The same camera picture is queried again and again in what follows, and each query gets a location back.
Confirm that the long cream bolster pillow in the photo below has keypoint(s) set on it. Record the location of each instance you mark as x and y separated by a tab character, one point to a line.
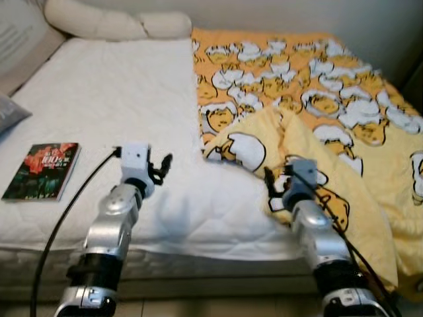
92	20

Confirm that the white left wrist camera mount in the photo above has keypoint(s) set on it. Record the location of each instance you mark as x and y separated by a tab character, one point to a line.
135	158

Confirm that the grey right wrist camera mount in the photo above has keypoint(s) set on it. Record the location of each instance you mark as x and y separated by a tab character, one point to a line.
304	172

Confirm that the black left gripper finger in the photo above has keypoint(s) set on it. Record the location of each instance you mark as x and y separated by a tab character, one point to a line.
153	160
167	165

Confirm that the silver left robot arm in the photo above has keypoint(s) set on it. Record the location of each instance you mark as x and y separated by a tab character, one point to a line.
109	224

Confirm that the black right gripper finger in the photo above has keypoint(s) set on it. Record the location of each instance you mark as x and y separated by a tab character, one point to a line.
269	181

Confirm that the dark cover book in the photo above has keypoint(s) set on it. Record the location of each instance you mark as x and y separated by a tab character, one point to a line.
43	172

